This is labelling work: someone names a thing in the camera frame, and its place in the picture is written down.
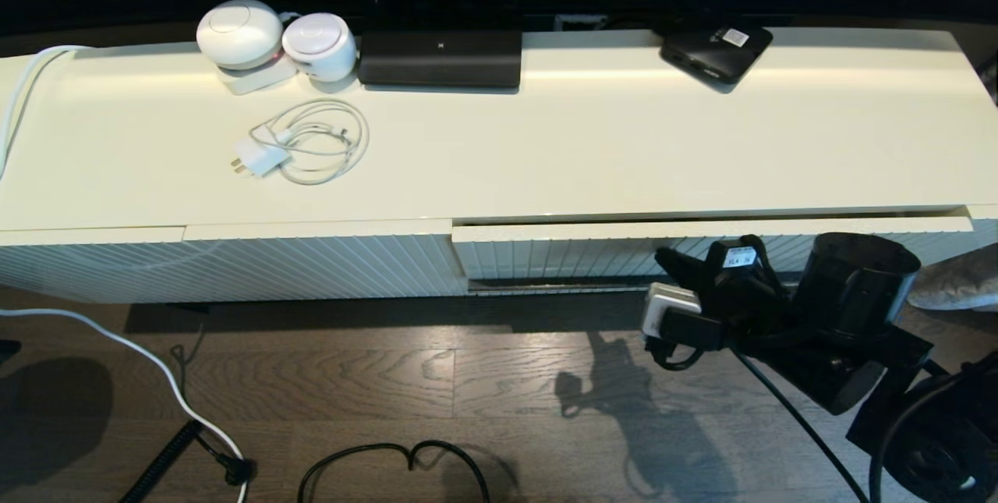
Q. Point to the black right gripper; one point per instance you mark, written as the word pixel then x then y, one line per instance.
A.
pixel 752 300

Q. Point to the white cabinet drawer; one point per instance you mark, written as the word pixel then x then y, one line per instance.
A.
pixel 561 249

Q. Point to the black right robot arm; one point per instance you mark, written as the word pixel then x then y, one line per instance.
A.
pixel 858 285

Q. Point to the white TV cabinet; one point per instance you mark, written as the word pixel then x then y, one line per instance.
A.
pixel 546 144

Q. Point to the black set-top box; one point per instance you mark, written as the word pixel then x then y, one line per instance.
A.
pixel 713 54

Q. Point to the light grey fabric bundle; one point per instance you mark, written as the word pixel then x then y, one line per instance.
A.
pixel 955 281

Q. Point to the black rectangular soundbar box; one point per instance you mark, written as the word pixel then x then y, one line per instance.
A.
pixel 440 58

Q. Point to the small white round speaker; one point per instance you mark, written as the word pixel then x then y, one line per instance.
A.
pixel 320 47

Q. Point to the white flat box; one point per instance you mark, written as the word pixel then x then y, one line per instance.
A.
pixel 257 80

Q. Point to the large white round speaker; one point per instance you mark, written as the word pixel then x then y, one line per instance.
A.
pixel 238 33

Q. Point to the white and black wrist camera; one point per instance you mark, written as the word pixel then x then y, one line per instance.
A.
pixel 670 300

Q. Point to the white wall socket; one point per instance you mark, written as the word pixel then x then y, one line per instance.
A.
pixel 581 21

